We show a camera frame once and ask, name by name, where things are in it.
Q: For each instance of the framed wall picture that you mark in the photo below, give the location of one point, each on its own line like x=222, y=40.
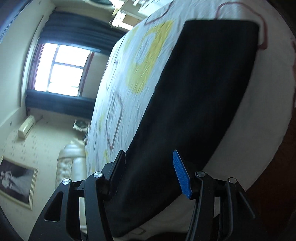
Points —
x=16, y=180

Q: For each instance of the bed with patterned sheet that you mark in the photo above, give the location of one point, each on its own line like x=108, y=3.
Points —
x=138, y=46

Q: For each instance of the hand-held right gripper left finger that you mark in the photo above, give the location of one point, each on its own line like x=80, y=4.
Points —
x=116, y=172

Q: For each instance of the black pants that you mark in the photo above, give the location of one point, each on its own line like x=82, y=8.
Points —
x=196, y=92

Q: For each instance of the white box fan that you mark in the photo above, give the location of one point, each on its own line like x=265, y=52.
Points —
x=81, y=124

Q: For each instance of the white dresser with oval mirror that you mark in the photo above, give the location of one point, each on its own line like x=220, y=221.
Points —
x=127, y=19

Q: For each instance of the window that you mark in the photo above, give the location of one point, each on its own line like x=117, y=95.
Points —
x=60, y=69

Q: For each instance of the beige tufted leather headboard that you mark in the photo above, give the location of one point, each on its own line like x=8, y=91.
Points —
x=68, y=162

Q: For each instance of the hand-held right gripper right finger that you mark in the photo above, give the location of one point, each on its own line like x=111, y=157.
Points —
x=182, y=176

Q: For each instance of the white air conditioner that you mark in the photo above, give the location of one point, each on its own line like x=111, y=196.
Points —
x=26, y=127

